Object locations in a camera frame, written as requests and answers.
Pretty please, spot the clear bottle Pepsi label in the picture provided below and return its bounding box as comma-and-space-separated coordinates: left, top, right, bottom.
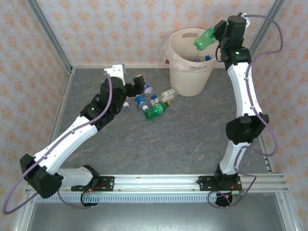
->
143, 81, 154, 95

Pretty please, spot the green plastic bottle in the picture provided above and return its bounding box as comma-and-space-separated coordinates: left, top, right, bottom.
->
193, 27, 217, 51

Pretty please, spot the green bottle yellow cap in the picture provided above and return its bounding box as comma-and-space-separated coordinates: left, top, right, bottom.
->
143, 100, 173, 121

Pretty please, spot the beige plastic bin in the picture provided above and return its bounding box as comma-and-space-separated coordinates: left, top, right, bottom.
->
168, 28, 223, 97

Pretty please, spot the blue label bottle white cap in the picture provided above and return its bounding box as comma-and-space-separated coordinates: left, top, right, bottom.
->
134, 94, 150, 111

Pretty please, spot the clear bottle green print label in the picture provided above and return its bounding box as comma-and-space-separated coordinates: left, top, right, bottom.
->
161, 88, 177, 98

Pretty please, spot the plain clear bottle beige cap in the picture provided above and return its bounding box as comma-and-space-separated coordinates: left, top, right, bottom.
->
161, 94, 178, 103

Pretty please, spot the grey metal sheet panel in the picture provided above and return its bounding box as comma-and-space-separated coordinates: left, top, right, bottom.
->
25, 202, 286, 231

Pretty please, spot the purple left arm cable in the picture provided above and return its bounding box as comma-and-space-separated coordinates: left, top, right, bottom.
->
2, 69, 114, 215

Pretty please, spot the aluminium corner post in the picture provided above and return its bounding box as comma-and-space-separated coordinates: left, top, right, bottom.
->
239, 0, 289, 73
25, 0, 74, 73

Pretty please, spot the aluminium table back rail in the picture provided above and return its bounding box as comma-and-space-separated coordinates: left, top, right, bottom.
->
71, 64, 243, 70

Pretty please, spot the aluminium table side rail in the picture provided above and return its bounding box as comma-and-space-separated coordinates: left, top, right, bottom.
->
239, 68, 275, 174
38, 68, 76, 175

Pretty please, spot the long aluminium base rail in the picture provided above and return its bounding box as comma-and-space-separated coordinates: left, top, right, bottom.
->
25, 174, 289, 193

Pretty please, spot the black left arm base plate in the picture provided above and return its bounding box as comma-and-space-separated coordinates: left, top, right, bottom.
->
71, 176, 115, 192

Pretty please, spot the grey slotted cable duct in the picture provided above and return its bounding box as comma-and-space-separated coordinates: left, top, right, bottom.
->
36, 194, 277, 203

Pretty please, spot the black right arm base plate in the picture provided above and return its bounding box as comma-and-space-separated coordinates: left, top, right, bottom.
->
198, 176, 243, 192

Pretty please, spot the black round cable port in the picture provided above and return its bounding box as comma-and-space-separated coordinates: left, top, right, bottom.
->
80, 191, 99, 207
215, 191, 233, 208

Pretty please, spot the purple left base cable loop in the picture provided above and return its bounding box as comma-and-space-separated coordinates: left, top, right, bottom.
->
58, 190, 94, 209

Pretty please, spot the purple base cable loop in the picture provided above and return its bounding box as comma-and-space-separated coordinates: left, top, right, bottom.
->
207, 175, 256, 209
58, 190, 94, 209

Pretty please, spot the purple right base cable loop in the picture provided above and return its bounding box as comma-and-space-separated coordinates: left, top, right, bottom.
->
207, 175, 256, 209

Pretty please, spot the aluminium frame leg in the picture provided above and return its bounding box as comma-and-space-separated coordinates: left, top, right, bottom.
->
276, 192, 298, 231
13, 192, 37, 231

